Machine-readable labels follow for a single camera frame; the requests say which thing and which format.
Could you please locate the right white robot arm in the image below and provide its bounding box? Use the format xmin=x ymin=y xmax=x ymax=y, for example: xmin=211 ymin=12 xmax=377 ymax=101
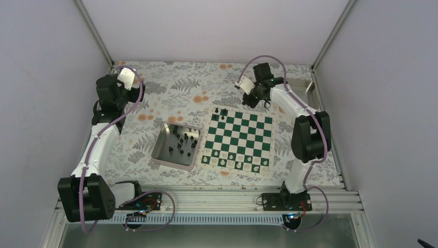
xmin=235 ymin=63 xmax=331 ymax=210

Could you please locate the right aluminium corner post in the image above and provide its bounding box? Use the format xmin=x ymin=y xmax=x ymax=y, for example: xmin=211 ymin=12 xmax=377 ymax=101
xmin=312 ymin=0 xmax=356 ymax=70

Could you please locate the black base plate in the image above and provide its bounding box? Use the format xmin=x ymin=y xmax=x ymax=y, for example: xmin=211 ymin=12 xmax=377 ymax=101
xmin=261 ymin=191 xmax=312 ymax=211
xmin=118 ymin=192 xmax=162 ymax=211

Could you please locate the left aluminium corner post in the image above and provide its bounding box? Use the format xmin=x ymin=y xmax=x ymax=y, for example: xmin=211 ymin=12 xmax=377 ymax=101
xmin=74 ymin=0 xmax=114 ymax=69

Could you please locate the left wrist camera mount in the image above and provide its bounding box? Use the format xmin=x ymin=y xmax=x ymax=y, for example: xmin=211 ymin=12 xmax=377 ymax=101
xmin=117 ymin=68 xmax=136 ymax=90

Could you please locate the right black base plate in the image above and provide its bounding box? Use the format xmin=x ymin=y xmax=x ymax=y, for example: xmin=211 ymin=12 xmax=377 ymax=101
xmin=261 ymin=191 xmax=312 ymax=211

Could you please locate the aluminium corner post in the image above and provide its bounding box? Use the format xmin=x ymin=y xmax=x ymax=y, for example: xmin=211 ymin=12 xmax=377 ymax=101
xmin=74 ymin=0 xmax=114 ymax=69
xmin=312 ymin=0 xmax=356 ymax=70

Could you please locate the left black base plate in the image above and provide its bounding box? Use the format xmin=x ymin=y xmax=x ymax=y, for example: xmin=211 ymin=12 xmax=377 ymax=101
xmin=118 ymin=192 xmax=162 ymax=211

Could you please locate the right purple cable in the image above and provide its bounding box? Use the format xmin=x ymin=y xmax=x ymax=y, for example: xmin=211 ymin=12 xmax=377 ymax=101
xmin=238 ymin=55 xmax=330 ymax=234

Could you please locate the green white chessboard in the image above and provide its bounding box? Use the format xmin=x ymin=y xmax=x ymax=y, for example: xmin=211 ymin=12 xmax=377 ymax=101
xmin=196 ymin=105 xmax=277 ymax=179

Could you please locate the pink metal tray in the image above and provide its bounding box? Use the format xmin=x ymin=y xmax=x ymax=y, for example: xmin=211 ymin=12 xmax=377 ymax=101
xmin=151 ymin=122 xmax=202 ymax=172

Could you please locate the aluminium rail frame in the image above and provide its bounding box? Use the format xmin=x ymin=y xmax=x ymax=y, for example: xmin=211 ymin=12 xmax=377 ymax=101
xmin=42 ymin=186 xmax=375 ymax=247

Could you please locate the yellow metal tray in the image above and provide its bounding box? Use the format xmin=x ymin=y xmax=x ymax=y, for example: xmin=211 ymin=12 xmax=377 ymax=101
xmin=278 ymin=78 xmax=321 ymax=119

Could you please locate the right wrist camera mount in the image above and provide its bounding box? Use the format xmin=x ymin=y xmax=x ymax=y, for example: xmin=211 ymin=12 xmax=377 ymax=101
xmin=234 ymin=76 xmax=255 ymax=95

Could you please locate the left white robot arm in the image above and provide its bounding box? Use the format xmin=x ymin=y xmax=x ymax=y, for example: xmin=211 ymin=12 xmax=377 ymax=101
xmin=57 ymin=70 xmax=144 ymax=223

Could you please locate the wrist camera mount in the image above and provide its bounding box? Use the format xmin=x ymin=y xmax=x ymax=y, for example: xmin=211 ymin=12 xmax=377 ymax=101
xmin=117 ymin=68 xmax=136 ymax=90
xmin=234 ymin=76 xmax=255 ymax=95

